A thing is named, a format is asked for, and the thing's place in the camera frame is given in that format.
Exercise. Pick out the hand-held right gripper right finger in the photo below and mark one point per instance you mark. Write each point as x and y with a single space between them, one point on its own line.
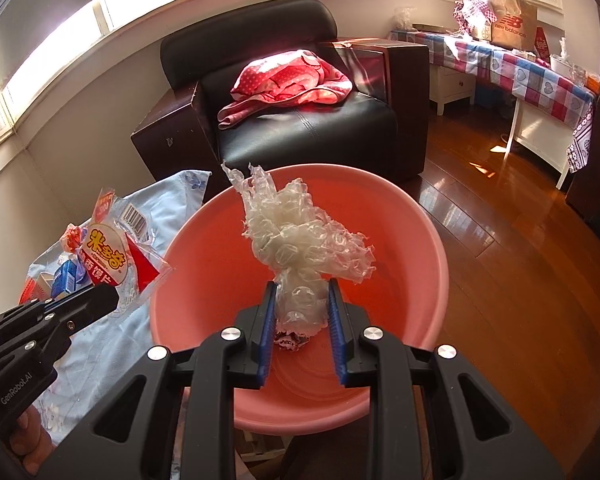
338 331

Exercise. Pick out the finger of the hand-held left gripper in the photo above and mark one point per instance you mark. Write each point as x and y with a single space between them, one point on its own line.
75 307

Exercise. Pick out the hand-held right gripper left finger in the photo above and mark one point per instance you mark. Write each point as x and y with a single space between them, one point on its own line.
266 331

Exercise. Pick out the blue tissue pack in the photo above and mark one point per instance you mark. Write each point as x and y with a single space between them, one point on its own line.
67 277

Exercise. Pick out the red white snack bag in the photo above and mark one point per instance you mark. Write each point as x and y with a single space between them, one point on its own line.
107 255

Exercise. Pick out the clear plastic wrap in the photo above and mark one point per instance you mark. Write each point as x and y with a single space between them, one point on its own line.
290 240

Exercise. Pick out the pink plastic basin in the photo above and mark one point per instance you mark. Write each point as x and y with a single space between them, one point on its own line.
405 240

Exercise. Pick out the person's left hand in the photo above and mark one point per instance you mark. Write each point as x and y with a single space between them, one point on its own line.
34 430

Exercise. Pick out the crumpled printed wrapper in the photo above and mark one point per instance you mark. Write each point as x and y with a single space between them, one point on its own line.
291 340

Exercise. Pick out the red white small packet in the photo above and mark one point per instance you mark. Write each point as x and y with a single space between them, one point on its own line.
32 291

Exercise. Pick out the light blue floral cloth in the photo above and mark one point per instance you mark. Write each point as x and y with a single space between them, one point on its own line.
115 355

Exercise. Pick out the red white candy wrapper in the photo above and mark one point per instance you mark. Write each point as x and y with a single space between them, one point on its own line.
74 239

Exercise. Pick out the black leather armchair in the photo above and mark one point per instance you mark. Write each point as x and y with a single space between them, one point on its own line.
305 130

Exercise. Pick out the red polka dot cloth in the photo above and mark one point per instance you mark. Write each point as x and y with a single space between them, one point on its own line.
280 80

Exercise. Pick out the white drawer unit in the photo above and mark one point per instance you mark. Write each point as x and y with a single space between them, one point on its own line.
452 87

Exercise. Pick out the dark cabinet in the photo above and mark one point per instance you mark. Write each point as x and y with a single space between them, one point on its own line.
597 160

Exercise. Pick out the red blue checked tablecloth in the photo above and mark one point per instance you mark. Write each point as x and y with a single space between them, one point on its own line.
530 77

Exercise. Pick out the clear plastic bag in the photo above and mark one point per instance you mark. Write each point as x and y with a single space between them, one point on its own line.
406 16

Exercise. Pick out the red white checked cloth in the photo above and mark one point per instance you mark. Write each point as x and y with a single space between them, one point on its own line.
472 12

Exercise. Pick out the brown paper shopping bag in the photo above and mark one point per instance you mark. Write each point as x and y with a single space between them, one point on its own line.
512 25

